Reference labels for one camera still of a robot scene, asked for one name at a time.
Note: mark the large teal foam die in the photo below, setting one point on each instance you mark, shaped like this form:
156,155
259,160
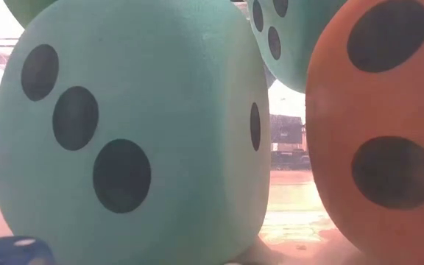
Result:
160,110
296,55

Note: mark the large orange foam die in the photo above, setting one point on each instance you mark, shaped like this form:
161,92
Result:
337,147

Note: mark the large green foam die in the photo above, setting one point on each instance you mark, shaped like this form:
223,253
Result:
26,9

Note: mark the small blue die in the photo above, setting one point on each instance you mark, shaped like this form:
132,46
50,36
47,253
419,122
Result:
6,252

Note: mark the black background machine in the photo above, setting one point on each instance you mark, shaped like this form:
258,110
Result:
287,140

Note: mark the clear plastic container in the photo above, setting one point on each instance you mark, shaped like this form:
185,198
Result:
296,228

